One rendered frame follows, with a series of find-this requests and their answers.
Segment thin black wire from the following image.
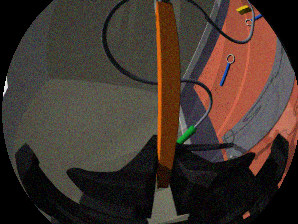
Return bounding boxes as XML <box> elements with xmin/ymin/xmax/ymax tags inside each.
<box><xmin>101</xmin><ymin>0</ymin><xmax>295</xmax><ymax>160</ymax></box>

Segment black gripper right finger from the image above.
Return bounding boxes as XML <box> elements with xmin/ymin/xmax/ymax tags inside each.
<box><xmin>169</xmin><ymin>143</ymin><xmax>255</xmax><ymax>216</ymax></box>

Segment yellow flat bar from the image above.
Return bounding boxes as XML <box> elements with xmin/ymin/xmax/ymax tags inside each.
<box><xmin>237</xmin><ymin>6</ymin><xmax>251</xmax><ymax>15</ymax></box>

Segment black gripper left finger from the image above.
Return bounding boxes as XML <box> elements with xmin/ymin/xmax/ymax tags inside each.
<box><xmin>67</xmin><ymin>135</ymin><xmax>157</xmax><ymax>218</ymax></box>

